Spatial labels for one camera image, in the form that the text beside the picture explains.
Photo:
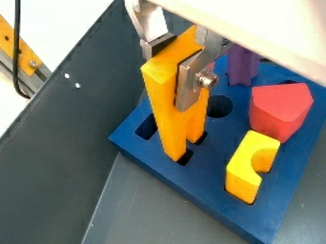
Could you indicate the yellow arch block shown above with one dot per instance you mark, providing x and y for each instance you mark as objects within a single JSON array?
[{"x": 251, "y": 159}]

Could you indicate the blue peg board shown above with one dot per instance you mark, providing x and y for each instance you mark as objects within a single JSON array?
[{"x": 199, "y": 180}]

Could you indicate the purple star prism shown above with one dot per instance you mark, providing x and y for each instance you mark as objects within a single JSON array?
[{"x": 242, "y": 66}]

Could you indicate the red pentagon block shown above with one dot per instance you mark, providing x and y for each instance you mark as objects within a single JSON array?
[{"x": 279, "y": 108}]

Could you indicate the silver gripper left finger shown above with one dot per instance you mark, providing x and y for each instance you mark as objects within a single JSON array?
[{"x": 148, "y": 20}]

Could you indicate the aluminium frame rail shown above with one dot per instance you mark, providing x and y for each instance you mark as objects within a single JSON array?
[{"x": 32, "y": 72}]

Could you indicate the yellow double-square block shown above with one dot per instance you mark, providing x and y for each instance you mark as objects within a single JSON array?
[{"x": 178, "y": 126}]

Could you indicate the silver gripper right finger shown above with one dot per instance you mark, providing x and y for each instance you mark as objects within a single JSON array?
[{"x": 194, "y": 76}]

